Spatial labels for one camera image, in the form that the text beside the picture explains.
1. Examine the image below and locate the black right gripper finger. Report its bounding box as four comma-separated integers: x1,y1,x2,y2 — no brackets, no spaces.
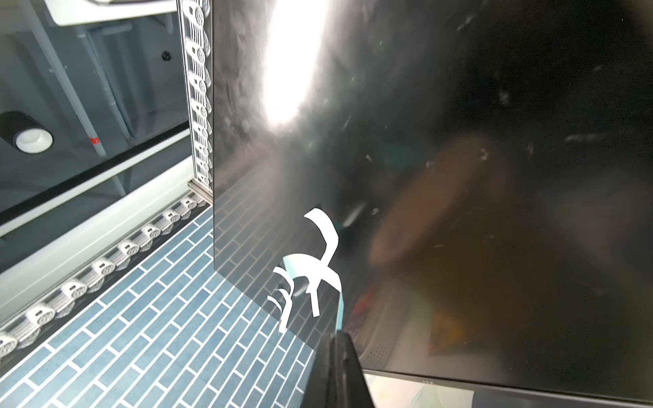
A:
300,331,374,408

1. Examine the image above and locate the white sticky note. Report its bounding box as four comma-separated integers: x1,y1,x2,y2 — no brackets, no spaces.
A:
273,266,295,334
267,295,283,314
304,207,339,265
283,253,345,331
305,278,321,317

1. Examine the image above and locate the black computer monitor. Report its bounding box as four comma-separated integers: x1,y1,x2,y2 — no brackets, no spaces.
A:
212,1,652,405

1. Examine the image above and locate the black ceiling spotlight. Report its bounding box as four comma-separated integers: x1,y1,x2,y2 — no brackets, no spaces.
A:
1,112,54,155

